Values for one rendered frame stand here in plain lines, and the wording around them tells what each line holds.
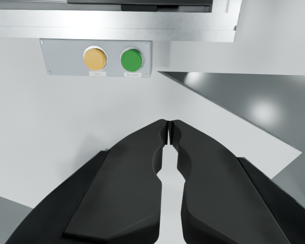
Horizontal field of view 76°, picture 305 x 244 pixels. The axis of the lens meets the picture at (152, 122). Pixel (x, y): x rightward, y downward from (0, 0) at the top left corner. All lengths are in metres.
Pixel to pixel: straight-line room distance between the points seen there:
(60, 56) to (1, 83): 0.27
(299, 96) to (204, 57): 1.28
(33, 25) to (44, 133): 0.33
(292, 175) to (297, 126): 0.49
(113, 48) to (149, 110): 0.21
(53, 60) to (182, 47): 0.28
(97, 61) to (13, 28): 0.16
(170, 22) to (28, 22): 0.26
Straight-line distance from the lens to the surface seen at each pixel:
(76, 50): 0.42
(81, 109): 0.58
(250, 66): 0.53
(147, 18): 0.38
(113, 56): 0.40
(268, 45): 0.54
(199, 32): 0.39
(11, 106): 0.68
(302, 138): 1.92
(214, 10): 0.39
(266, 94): 1.59
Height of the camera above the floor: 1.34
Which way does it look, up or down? 61 degrees down
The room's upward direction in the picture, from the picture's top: 173 degrees counter-clockwise
